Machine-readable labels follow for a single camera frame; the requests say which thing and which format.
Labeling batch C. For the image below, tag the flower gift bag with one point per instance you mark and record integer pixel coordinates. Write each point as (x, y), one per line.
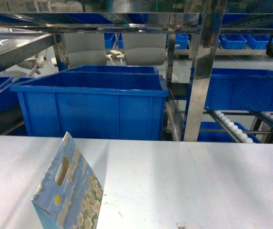
(69, 195)

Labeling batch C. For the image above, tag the white roller conveyor track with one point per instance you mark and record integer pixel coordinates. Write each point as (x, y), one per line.
(235, 133)

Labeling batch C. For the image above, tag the blue bin behind table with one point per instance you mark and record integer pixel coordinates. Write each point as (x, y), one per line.
(94, 105)

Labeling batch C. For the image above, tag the grey office chair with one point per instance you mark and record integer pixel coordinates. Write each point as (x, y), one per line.
(142, 49)
(82, 49)

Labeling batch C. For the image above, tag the blue bin right shelf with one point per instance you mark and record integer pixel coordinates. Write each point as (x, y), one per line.
(240, 89)

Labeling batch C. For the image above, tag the steel rack post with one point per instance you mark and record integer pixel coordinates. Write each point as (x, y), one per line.
(202, 63)

